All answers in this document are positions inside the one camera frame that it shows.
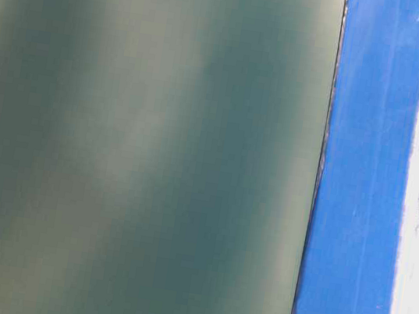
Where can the blue table cloth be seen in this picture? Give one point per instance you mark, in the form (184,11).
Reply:
(349,258)

